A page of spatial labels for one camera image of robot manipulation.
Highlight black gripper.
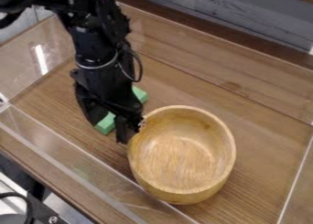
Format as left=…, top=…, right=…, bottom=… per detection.
left=70, top=52, right=143, bottom=144

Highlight green rectangular block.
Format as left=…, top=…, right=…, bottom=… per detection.
left=94, top=86, right=149, bottom=135

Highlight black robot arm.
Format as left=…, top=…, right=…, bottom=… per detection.
left=0, top=0, right=143, bottom=144

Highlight wooden brown bowl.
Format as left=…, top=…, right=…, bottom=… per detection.
left=127, top=105, right=236, bottom=205

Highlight clear acrylic enclosure walls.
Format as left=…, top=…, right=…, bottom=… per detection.
left=0, top=0, right=313, bottom=224

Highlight black cable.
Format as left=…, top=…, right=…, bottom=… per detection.
left=0, top=192, right=36, bottom=224

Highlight black table mount bracket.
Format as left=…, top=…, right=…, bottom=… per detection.
left=27, top=187, right=70, bottom=224

